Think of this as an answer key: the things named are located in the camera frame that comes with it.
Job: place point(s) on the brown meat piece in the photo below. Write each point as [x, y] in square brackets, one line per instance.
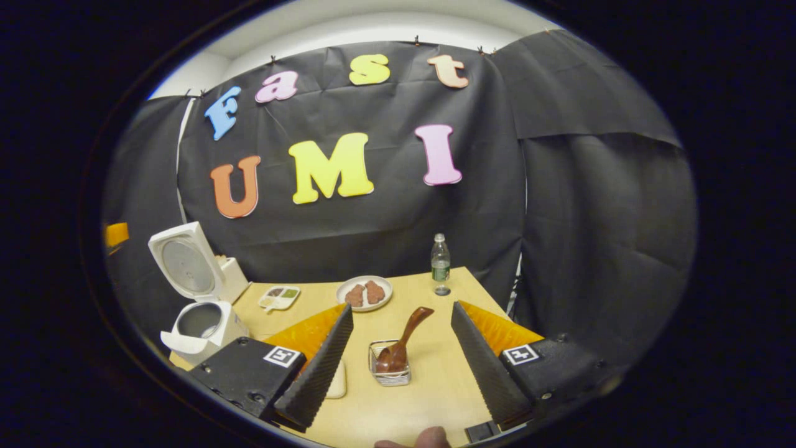
[355, 296]
[375, 292]

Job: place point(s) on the small bottle cap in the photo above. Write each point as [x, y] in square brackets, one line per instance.
[442, 290]

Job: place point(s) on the round white plate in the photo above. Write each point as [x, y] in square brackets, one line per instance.
[382, 300]

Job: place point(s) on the white rice cooker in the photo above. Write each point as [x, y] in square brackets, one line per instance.
[214, 336]

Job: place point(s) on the white toaster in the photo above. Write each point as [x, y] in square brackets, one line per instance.
[237, 280]

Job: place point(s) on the clear plastic water bottle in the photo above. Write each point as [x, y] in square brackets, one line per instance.
[440, 261]

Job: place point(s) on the brown wooden spoon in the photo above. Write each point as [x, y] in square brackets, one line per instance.
[407, 333]

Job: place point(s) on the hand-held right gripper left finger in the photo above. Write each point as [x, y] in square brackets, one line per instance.
[314, 379]

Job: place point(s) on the white divided condiment dish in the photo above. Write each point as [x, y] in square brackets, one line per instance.
[280, 298]

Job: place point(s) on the clear glass container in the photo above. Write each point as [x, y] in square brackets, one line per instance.
[337, 379]

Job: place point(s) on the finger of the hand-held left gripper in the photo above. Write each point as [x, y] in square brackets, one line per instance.
[116, 235]

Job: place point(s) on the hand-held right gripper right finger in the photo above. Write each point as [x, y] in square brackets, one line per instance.
[485, 373]

